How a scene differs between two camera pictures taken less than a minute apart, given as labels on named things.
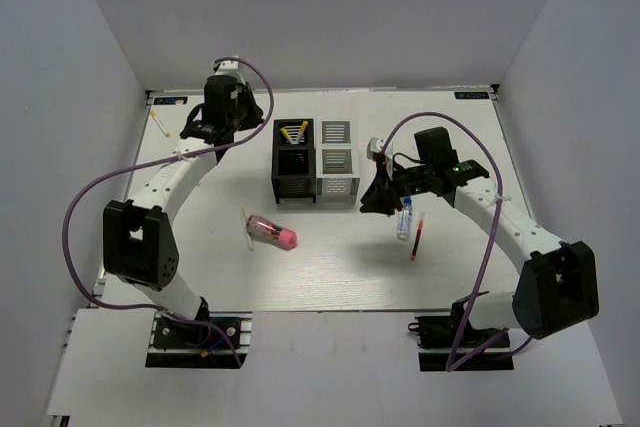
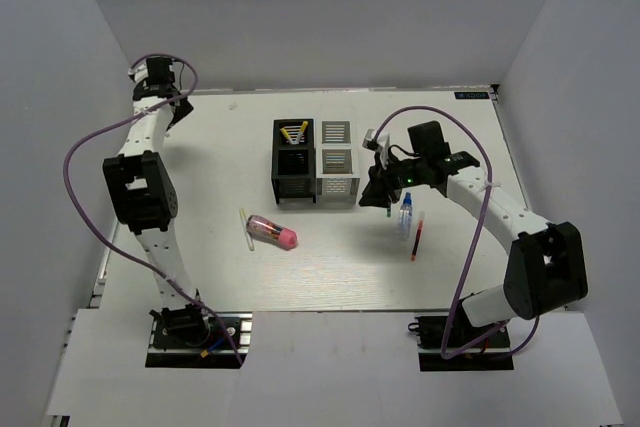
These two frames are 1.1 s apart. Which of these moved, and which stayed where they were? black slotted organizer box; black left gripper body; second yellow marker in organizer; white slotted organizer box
Moved: black left gripper body
Stayed: second yellow marker in organizer; black slotted organizer box; white slotted organizer box
